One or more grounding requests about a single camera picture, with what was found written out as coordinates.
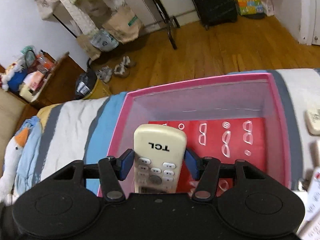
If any black clothes rack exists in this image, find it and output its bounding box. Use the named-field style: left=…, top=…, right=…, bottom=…
left=26, top=0, right=181, bottom=51

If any white remote red button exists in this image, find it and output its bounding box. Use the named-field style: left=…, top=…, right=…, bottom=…
left=304, top=167, right=320, bottom=222

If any pink cardboard box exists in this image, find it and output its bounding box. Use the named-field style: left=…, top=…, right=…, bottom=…
left=107, top=73, right=291, bottom=187

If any wooden nightstand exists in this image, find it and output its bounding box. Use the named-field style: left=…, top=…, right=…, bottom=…
left=30, top=52, right=85, bottom=109

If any white goose plush toy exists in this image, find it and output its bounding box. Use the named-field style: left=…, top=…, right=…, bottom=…
left=1, top=128, right=29, bottom=205

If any white door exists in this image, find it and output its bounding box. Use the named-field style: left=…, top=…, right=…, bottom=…
left=299, top=0, right=319, bottom=46

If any light blue blanket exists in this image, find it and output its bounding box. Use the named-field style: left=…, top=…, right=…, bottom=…
left=14, top=116, right=42, bottom=196

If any white printed plastic bag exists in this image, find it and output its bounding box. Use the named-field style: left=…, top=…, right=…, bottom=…
left=90, top=29, right=119, bottom=52

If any striped bed sheet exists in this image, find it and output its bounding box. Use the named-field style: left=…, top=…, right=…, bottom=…
left=15, top=68, right=320, bottom=240

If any colourful gift bag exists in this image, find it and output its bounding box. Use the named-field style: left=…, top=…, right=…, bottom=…
left=235, top=0, right=264, bottom=16

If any canvas tote bag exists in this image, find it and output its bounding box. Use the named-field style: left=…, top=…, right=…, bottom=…
left=36, top=0, right=60, bottom=20

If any cream TCL remote control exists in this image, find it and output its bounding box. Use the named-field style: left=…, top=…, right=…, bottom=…
left=133, top=124, right=187, bottom=193

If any small brown paper bag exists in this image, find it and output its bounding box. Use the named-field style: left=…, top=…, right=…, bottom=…
left=76, top=34, right=101, bottom=61

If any long cream remote control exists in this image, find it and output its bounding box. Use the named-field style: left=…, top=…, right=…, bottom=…
left=305, top=108, right=320, bottom=135

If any red glasses-print paper liner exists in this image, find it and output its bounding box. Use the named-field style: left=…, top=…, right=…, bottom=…
left=148, top=117, right=267, bottom=197

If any black suitcase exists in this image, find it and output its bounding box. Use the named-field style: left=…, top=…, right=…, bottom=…
left=192, top=0, right=238, bottom=30

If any black bag on floor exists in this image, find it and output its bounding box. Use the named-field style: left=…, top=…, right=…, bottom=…
left=74, top=69, right=112, bottom=100

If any white wardrobe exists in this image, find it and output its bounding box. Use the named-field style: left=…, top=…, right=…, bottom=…
left=124, top=0, right=199, bottom=32

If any pair of slippers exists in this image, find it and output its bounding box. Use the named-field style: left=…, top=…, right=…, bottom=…
left=95, top=56, right=136, bottom=83

